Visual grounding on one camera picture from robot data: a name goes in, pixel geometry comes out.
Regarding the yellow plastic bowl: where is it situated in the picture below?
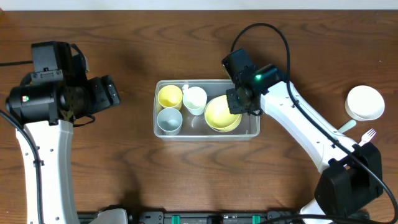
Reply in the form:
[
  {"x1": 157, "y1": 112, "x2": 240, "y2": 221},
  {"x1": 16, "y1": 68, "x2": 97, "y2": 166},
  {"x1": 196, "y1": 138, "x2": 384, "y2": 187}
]
[{"x1": 204, "y1": 95, "x2": 242, "y2": 132}]

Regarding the white plastic cup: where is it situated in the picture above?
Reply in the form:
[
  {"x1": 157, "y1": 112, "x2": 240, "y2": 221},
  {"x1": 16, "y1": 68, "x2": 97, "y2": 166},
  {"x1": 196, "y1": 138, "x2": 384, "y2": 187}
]
[{"x1": 183, "y1": 86, "x2": 207, "y2": 116}]

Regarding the yellow plastic cup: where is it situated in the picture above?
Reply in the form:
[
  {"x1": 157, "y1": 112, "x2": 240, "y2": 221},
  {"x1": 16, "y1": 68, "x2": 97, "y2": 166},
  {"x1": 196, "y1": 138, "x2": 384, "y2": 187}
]
[{"x1": 157, "y1": 85, "x2": 183, "y2": 110}]

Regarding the grey plastic cup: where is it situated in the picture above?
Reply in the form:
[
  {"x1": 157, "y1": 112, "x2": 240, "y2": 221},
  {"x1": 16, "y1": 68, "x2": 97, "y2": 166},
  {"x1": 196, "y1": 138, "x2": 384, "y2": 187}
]
[{"x1": 157, "y1": 108, "x2": 183, "y2": 136}]

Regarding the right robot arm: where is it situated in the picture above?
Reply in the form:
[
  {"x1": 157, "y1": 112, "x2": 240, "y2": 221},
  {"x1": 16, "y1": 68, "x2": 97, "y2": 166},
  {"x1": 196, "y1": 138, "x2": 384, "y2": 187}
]
[{"x1": 221, "y1": 49, "x2": 386, "y2": 223}]

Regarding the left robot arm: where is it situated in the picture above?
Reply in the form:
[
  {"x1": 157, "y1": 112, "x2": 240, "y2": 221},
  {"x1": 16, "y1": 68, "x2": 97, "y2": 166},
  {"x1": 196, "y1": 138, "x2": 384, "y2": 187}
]
[{"x1": 1, "y1": 41, "x2": 121, "y2": 224}]

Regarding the mint green plastic spoon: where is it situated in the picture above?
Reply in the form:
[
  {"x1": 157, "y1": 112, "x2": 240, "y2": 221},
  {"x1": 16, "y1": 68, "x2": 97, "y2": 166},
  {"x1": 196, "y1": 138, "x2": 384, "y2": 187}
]
[{"x1": 338, "y1": 119, "x2": 357, "y2": 133}]

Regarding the white plastic bowl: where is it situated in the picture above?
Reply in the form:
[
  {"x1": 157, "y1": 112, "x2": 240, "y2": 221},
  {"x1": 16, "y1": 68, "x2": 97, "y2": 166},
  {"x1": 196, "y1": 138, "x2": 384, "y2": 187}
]
[{"x1": 345, "y1": 85, "x2": 385, "y2": 121}]

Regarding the white plastic fork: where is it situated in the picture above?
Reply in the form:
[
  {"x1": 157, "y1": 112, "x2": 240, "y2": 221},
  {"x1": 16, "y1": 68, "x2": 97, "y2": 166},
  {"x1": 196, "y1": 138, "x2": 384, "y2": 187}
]
[{"x1": 358, "y1": 129, "x2": 377, "y2": 146}]

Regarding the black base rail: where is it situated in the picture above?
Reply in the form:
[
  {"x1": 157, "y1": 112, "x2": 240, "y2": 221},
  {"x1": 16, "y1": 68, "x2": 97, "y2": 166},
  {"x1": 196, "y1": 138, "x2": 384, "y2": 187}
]
[{"x1": 77, "y1": 203, "x2": 371, "y2": 224}]

